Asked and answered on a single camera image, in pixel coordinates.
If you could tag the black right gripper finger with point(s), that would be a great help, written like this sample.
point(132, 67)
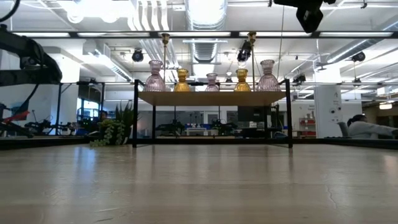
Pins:
point(309, 20)

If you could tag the pink glass candle holder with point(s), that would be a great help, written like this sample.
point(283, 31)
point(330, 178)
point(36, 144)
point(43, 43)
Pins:
point(268, 82)
point(212, 85)
point(154, 82)

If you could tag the amber glass candle holder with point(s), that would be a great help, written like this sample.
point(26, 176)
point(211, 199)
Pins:
point(182, 84)
point(242, 84)

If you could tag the black background robot arm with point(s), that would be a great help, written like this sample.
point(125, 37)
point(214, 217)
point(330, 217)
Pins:
point(224, 127)
point(171, 128)

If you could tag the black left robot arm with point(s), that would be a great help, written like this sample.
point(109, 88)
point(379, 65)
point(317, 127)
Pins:
point(31, 71)

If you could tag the black hanging ceiling speaker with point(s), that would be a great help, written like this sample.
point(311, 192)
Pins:
point(137, 56)
point(358, 56)

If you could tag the black ceiling spotlight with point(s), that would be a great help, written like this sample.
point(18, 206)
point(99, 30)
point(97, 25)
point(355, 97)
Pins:
point(244, 51)

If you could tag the red and white parts rack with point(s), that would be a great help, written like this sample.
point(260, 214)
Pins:
point(308, 124)

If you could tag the black computer monitor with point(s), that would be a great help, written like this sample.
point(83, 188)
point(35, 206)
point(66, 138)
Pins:
point(250, 114)

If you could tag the grey office chair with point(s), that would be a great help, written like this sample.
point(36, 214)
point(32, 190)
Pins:
point(343, 130)

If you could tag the person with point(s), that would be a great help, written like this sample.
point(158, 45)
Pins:
point(370, 129)

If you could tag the small green potted plant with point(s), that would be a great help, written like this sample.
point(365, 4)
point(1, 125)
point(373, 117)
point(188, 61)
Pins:
point(115, 130)

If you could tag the red and blue equipment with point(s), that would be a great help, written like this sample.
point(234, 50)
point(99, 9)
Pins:
point(18, 117)

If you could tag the silver ventilation duct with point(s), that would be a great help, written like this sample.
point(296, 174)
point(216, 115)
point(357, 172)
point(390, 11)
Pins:
point(205, 18)

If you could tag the lit wall lamp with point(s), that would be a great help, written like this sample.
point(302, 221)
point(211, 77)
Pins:
point(385, 106)

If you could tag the wooden riser shelf black frame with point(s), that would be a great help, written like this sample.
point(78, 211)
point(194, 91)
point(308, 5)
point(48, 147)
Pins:
point(211, 98)

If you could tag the black aluminium rig frame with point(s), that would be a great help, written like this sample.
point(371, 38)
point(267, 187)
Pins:
point(46, 142)

